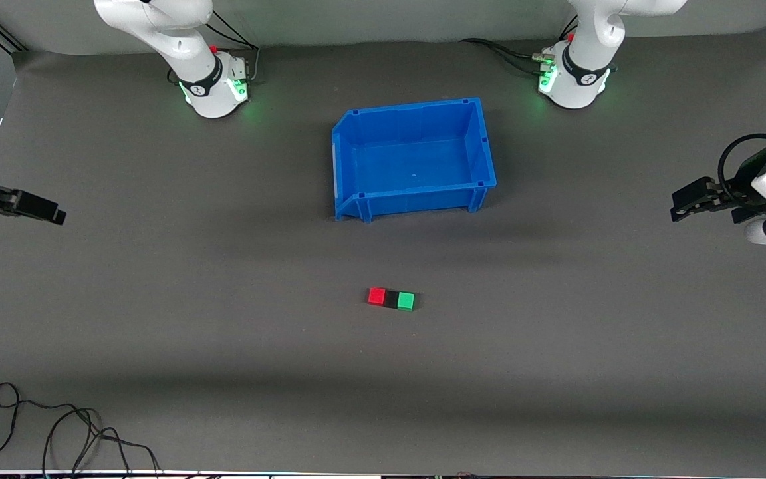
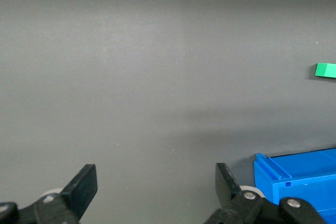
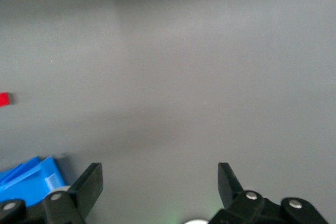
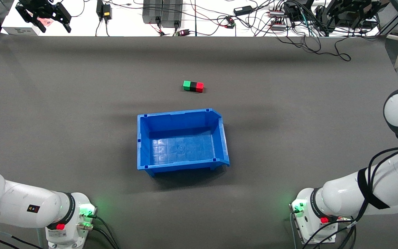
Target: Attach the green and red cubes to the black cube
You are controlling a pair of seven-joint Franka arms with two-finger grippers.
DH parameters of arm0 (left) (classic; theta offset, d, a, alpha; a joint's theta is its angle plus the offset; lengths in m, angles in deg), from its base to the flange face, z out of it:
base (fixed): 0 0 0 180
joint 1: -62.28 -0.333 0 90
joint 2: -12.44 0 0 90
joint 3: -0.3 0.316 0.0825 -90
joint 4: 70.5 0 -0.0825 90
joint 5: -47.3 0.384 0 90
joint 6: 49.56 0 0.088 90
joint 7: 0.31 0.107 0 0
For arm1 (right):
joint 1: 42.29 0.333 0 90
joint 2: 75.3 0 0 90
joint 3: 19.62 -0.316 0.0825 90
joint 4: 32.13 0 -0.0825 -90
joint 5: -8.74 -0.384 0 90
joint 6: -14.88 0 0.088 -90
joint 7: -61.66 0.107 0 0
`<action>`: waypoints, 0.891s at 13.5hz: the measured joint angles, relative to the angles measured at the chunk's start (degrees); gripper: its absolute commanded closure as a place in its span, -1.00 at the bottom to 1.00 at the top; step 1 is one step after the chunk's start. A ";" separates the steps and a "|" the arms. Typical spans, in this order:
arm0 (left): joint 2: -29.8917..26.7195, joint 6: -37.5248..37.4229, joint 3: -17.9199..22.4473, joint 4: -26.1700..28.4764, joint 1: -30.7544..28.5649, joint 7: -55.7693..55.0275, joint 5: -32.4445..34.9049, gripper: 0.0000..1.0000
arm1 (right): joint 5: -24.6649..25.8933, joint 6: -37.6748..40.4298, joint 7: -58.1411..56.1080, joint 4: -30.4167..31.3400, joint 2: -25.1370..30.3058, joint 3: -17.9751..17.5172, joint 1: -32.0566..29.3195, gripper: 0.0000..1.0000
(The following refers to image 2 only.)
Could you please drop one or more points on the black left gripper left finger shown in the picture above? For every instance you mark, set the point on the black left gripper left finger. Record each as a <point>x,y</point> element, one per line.
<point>78,197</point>

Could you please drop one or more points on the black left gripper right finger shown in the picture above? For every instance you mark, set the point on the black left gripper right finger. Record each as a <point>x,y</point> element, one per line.
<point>236,208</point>

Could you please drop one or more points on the green cube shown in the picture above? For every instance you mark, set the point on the green cube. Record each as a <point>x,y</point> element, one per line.
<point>326,70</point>

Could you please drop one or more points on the dark grey table mat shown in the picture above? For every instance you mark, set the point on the dark grey table mat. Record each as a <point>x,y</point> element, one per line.
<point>131,77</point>

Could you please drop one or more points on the blue plastic storage bin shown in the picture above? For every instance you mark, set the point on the blue plastic storage bin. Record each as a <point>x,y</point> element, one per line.
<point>309,171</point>

